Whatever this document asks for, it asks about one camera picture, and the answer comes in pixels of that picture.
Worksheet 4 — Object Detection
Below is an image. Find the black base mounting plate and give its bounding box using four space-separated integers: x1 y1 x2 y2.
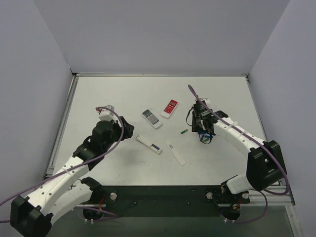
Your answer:
83 185 250 217

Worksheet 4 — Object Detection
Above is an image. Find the blue battery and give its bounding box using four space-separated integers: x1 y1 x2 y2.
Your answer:
198 132 213 140

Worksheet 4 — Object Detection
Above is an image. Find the aluminium table frame rail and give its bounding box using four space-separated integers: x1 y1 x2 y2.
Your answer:
29 72 296 208

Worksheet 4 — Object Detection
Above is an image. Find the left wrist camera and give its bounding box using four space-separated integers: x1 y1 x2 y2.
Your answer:
96 105 115 121

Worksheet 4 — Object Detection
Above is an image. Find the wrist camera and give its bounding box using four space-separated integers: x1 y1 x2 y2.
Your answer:
195 98 211 107
96 105 115 121

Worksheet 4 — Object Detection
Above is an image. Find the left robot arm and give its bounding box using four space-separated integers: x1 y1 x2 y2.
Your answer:
9 116 134 237

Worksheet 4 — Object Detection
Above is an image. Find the grey white remote control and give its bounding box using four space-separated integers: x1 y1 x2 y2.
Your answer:
142 110 163 129

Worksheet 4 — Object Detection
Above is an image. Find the white battery cover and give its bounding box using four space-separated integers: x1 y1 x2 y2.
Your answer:
166 141 186 166

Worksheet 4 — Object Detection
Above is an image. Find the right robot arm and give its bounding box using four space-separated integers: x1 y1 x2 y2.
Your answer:
189 102 287 198

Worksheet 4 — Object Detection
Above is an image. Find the red white remote control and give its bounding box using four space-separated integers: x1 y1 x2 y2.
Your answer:
160 100 179 119

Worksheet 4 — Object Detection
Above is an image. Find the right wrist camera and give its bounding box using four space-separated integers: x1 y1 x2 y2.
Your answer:
195 98 211 107

